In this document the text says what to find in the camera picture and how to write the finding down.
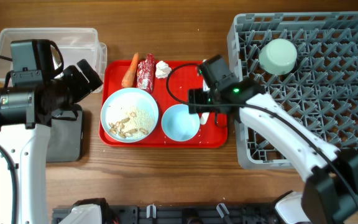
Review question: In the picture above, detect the crumpled white tissue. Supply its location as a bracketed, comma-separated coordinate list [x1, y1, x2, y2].
[155, 60, 172, 79]

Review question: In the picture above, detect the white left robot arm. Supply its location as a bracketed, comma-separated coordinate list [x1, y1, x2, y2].
[0, 59, 103, 223]

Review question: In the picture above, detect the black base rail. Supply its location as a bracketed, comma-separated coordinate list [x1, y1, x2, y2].
[52, 202, 291, 224]

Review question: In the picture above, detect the clear plastic bin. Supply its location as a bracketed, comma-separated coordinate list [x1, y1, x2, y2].
[0, 27, 107, 83]

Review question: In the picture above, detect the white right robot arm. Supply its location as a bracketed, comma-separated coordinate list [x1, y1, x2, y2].
[188, 80, 358, 223]

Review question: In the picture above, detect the light blue bowl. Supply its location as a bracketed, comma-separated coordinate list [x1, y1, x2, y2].
[161, 104, 200, 142]

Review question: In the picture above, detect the white plastic spoon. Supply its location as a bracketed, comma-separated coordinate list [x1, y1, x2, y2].
[200, 81, 209, 125]

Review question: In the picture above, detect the orange carrot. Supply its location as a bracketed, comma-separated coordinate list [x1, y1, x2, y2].
[121, 52, 139, 88]

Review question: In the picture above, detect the green bowl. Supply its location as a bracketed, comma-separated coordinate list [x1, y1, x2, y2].
[259, 39, 298, 75]

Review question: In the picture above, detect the light blue plate with scraps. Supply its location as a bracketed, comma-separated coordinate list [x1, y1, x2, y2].
[100, 88, 159, 144]

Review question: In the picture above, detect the red snack wrapper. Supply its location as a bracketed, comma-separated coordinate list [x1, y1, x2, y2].
[137, 54, 155, 93]

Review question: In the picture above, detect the red plastic tray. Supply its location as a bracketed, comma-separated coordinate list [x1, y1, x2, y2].
[99, 60, 228, 148]

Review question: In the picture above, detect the black plastic bin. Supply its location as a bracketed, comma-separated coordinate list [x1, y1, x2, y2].
[0, 103, 84, 166]

